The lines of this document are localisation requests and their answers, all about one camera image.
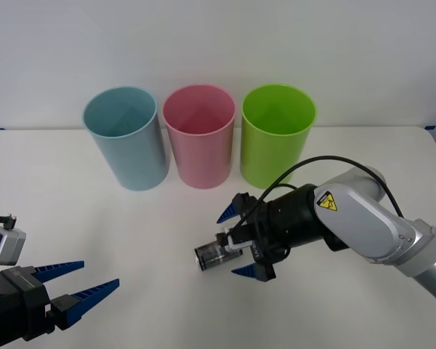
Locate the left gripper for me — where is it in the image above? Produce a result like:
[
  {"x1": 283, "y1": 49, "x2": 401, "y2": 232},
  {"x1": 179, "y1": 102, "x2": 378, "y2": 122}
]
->
[{"x1": 0, "y1": 260, "x2": 121, "y2": 342}]

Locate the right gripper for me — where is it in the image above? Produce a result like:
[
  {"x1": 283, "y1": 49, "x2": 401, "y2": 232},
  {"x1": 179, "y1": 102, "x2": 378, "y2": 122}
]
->
[{"x1": 216, "y1": 192, "x2": 288, "y2": 283}]

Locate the black drink can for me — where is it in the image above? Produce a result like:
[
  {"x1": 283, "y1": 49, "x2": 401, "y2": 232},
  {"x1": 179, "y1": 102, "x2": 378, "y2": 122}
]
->
[{"x1": 193, "y1": 236, "x2": 245, "y2": 272}]

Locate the green plastic bin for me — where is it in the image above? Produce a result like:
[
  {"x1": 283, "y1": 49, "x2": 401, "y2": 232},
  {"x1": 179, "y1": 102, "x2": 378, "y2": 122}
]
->
[{"x1": 239, "y1": 84, "x2": 318, "y2": 190}]

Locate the pink plastic bin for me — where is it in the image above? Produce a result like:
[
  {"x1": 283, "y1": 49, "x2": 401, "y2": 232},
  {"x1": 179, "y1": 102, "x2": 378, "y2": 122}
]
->
[{"x1": 162, "y1": 84, "x2": 238, "y2": 190}]

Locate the pale blue plastic bin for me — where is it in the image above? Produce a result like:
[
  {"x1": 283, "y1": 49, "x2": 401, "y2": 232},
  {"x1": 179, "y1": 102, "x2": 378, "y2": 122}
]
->
[{"x1": 82, "y1": 85, "x2": 171, "y2": 192}]

